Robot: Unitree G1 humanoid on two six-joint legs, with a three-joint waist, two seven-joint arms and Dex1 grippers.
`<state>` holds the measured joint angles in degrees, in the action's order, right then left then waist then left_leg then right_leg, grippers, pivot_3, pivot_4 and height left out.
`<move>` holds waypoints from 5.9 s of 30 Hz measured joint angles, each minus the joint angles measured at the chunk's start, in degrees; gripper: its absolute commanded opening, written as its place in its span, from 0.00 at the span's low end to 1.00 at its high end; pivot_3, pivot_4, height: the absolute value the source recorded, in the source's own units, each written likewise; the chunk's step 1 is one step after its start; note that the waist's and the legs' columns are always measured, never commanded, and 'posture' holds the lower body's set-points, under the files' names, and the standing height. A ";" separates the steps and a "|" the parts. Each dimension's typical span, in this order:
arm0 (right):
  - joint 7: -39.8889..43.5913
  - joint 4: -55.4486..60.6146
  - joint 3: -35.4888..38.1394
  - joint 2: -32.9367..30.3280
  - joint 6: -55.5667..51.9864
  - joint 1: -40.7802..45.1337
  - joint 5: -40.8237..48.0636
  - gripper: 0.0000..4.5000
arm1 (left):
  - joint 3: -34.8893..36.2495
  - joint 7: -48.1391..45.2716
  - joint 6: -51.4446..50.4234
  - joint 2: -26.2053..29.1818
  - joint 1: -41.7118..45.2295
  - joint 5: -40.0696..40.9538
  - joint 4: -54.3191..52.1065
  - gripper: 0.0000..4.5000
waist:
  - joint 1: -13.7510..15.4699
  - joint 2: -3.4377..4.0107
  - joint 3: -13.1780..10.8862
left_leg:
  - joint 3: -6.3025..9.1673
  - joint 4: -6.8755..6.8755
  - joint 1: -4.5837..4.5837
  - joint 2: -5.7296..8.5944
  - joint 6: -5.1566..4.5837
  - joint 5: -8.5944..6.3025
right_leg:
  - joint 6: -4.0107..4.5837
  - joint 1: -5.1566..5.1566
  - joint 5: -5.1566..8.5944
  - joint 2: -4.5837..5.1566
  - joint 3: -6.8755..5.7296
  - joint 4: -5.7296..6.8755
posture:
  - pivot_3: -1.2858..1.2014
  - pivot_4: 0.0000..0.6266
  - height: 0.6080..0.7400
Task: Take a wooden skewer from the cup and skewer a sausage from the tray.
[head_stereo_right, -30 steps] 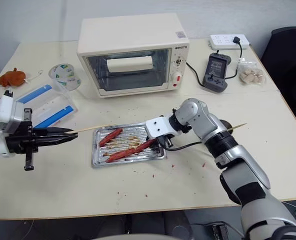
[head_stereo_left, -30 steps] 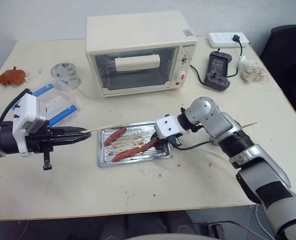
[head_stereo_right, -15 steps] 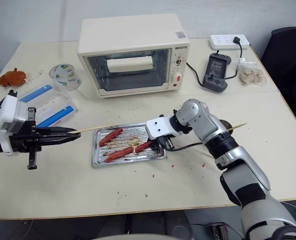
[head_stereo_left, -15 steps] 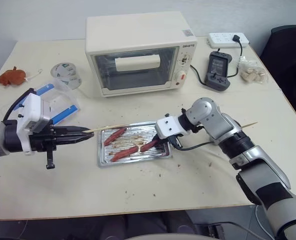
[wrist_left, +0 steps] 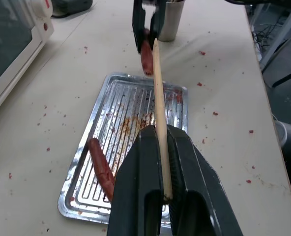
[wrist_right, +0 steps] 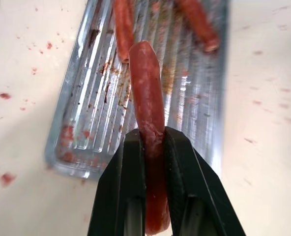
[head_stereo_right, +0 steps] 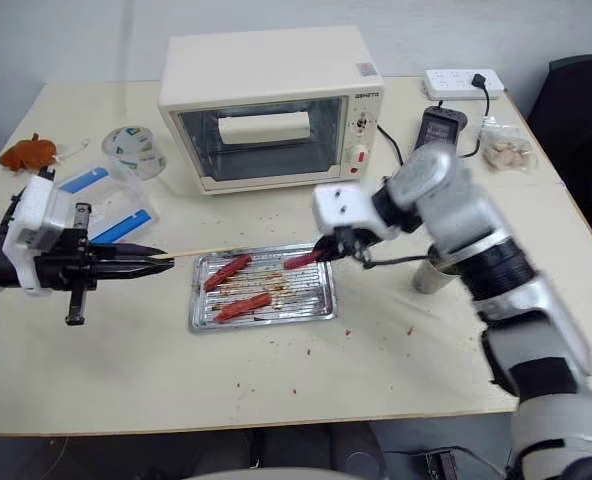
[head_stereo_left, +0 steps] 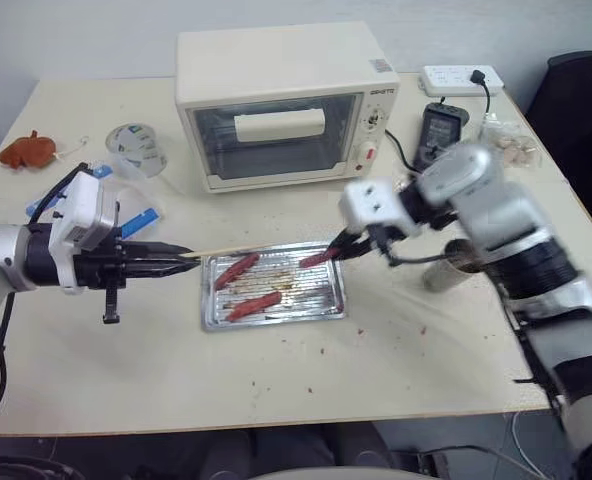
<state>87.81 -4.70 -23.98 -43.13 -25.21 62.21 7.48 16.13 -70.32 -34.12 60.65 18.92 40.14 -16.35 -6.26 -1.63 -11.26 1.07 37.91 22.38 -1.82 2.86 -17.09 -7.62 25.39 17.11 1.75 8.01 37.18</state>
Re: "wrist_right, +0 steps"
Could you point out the red sausage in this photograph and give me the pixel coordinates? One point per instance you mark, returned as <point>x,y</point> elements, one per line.
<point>199,24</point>
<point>146,98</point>
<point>124,27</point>

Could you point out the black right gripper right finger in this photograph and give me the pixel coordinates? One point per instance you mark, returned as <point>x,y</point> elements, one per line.
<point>197,186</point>

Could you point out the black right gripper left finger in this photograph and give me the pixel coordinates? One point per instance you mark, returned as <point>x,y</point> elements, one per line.
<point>119,186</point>

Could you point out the ribbed metal tray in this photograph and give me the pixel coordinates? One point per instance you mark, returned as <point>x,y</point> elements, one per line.
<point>94,98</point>

